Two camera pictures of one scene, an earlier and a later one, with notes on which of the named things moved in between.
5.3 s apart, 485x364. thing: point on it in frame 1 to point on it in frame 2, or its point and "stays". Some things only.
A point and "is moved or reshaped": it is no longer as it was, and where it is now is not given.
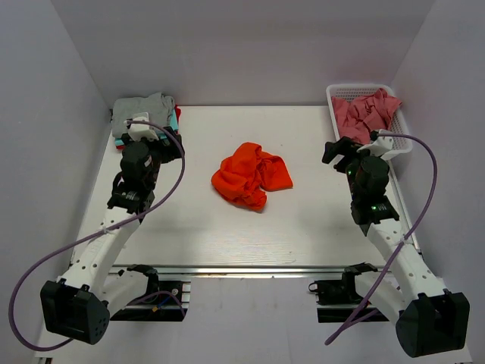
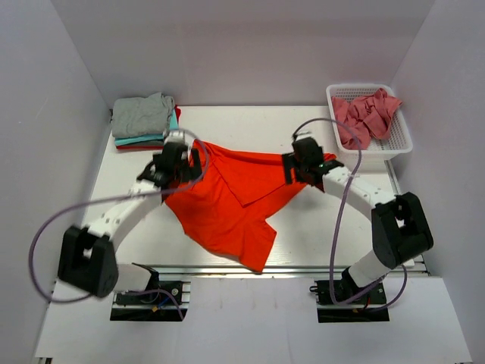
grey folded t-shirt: [158, 106] stays
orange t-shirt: [243, 177] is moved or reshaped
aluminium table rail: [267, 271] stays
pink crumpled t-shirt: [358, 117] stays
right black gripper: [343, 146] to [290, 161]
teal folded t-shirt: [173, 123] stays
